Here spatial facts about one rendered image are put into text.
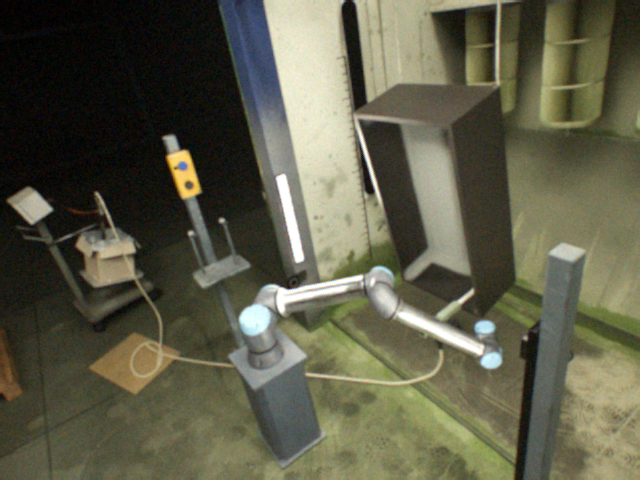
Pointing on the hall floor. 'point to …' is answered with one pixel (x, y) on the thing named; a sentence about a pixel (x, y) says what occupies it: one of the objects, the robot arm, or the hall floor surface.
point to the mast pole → (553, 356)
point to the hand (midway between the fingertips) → (436, 325)
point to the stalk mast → (209, 255)
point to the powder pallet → (10, 385)
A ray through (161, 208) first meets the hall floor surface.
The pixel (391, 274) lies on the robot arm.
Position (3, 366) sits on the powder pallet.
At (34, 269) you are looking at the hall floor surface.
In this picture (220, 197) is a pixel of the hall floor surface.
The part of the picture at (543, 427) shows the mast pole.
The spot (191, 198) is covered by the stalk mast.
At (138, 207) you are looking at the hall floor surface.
